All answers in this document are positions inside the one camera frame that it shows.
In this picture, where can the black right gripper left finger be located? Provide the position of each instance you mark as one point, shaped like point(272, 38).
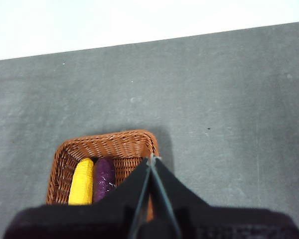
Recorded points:
point(89, 221)

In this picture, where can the purple eggplant with green stem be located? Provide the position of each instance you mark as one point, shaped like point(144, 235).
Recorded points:
point(103, 179)

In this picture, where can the brown woven wicker basket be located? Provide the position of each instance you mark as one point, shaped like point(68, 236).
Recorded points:
point(114, 147)

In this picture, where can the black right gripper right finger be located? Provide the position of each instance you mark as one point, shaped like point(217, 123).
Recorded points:
point(226, 224)

